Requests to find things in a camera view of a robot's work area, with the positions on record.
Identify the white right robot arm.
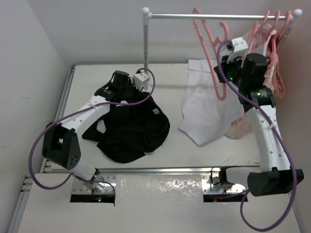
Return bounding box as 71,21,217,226
214,53,294,197

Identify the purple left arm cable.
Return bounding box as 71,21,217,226
28,67,156,195

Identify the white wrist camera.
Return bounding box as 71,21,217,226
133,72,151,92
230,37,248,58

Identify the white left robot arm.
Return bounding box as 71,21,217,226
41,69,154,183

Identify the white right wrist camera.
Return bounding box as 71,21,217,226
230,37,248,58

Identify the white shirt on hanger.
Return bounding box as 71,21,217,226
178,59,252,146

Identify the white metal clothes rack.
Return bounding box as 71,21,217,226
142,7,303,68

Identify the white foil cover sheet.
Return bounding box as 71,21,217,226
115,174,203,207

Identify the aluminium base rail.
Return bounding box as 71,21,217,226
20,64,291,203

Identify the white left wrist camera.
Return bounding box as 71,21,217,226
133,72,151,92

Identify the pink floral garment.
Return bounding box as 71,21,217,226
225,24,285,139

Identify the pink hanger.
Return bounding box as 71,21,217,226
268,10,281,52
271,11,292,53
192,7,230,101
247,10,270,54

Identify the black shirt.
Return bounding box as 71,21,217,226
82,92,170,164

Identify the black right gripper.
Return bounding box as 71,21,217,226
215,52,247,88

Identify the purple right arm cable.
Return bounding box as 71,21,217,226
216,40,297,231

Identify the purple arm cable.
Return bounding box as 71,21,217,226
28,67,156,195
216,40,297,231

